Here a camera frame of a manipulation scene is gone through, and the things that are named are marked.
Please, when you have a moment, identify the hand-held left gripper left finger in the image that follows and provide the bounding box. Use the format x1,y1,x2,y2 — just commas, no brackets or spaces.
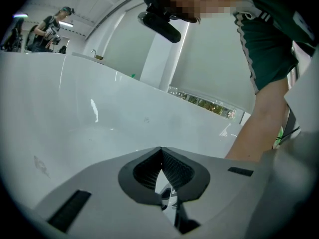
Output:
31,146,180,239

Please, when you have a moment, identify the person's right forearm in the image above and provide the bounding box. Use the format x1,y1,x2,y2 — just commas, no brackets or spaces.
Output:
223,78,291,163

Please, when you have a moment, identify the white roller blind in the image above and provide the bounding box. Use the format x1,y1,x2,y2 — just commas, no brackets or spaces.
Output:
103,7,158,83
170,15,256,114

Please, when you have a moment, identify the black head-mounted camera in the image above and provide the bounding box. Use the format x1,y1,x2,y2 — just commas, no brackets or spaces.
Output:
138,0,182,44

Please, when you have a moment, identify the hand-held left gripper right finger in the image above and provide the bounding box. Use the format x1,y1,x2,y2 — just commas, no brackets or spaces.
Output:
160,146,272,229

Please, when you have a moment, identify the green printed T-shirt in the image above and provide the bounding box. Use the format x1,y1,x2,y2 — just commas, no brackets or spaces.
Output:
233,0,319,96

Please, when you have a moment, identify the white bathtub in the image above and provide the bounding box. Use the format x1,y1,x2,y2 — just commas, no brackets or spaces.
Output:
0,50,251,210

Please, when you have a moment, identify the white sink counter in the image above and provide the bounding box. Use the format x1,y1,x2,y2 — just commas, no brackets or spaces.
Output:
71,51,107,65

